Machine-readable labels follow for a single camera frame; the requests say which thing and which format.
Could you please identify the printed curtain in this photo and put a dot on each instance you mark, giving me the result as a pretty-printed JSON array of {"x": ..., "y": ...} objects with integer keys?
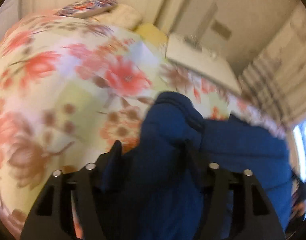
[{"x": 280, "y": 67}]

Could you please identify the white fluffy pillow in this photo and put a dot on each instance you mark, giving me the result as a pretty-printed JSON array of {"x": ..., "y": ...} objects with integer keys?
[{"x": 120, "y": 16}]

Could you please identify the white nightstand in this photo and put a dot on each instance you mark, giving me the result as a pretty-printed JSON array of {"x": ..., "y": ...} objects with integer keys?
[{"x": 198, "y": 60}]

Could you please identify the patterned embroidered pillow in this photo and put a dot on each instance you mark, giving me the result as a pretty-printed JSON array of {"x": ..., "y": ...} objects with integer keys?
[{"x": 87, "y": 6}]

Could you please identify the blue puffer jacket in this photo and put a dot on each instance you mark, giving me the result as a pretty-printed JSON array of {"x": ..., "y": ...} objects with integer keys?
[{"x": 168, "y": 130}]

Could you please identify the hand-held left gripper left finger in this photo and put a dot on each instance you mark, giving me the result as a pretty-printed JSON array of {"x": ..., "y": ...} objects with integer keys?
[{"x": 110, "y": 160}]

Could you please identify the yellow pillow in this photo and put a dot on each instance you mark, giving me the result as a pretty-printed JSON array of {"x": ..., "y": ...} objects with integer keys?
[{"x": 150, "y": 32}]

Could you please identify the floral bed sheet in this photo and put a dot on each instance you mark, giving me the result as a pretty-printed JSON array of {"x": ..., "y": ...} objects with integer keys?
[{"x": 67, "y": 80}]

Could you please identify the gold wall socket panel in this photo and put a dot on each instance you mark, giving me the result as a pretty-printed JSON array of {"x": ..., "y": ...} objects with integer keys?
[{"x": 221, "y": 29}]

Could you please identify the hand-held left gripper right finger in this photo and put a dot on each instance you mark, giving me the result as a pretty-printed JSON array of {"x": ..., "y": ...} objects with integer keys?
[{"x": 218, "y": 180}]

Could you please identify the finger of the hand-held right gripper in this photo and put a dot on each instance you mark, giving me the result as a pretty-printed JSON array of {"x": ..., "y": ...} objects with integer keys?
[{"x": 304, "y": 190}]

